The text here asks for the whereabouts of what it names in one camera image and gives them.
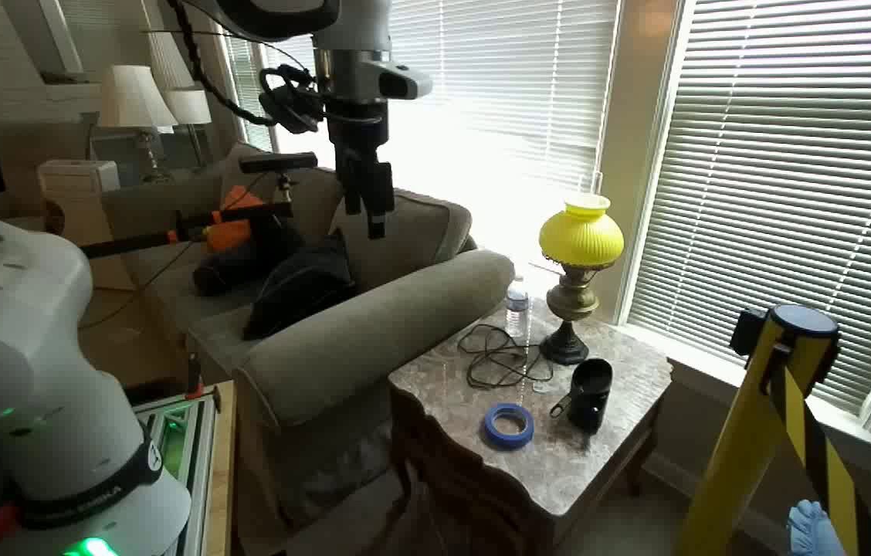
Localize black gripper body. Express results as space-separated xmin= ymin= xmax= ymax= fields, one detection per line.
xmin=324 ymin=95 xmax=399 ymax=217

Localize large white lampshade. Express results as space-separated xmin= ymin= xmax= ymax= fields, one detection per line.
xmin=92 ymin=63 xmax=178 ymax=132

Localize yellow shade table lamp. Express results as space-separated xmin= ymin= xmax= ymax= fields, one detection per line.
xmin=536 ymin=194 xmax=626 ymax=367

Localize dark clothing bundle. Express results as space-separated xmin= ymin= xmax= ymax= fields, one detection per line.
xmin=192 ymin=217 xmax=305 ymax=301

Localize green lit control box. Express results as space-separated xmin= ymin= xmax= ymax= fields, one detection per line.
xmin=130 ymin=383 xmax=223 ymax=556

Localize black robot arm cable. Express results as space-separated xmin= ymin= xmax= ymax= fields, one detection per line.
xmin=164 ymin=0 xmax=289 ymax=129

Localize beige sofa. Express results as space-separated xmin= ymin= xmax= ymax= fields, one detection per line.
xmin=104 ymin=143 xmax=518 ymax=529

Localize white small cabinet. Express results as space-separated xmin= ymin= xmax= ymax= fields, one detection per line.
xmin=36 ymin=156 xmax=123 ymax=248

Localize black mug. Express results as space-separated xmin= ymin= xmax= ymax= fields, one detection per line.
xmin=550 ymin=355 xmax=618 ymax=440

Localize black orange tool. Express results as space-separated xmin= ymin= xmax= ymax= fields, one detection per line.
xmin=76 ymin=198 xmax=296 ymax=259

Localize blue tape roll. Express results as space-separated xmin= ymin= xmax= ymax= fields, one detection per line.
xmin=478 ymin=399 xmax=541 ymax=454

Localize wide white window blinds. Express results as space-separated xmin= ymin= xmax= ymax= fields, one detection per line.
xmin=626 ymin=0 xmax=871 ymax=416

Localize black coiled cable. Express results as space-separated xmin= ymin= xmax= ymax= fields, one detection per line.
xmin=453 ymin=321 xmax=558 ymax=392

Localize narrow white window blinds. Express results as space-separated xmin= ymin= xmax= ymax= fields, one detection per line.
xmin=385 ymin=0 xmax=620 ymax=203

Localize yellow pole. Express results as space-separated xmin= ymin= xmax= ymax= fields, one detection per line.
xmin=672 ymin=304 xmax=842 ymax=556

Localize marble top side table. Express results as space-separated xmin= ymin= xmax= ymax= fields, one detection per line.
xmin=385 ymin=307 xmax=675 ymax=556

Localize clear water bottle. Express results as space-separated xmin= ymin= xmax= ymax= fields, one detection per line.
xmin=503 ymin=276 xmax=535 ymax=350

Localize small white lampshade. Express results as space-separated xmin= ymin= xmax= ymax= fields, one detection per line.
xmin=164 ymin=87 xmax=215 ymax=129

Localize black tripod bar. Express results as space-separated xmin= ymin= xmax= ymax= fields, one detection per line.
xmin=239 ymin=149 xmax=321 ymax=211

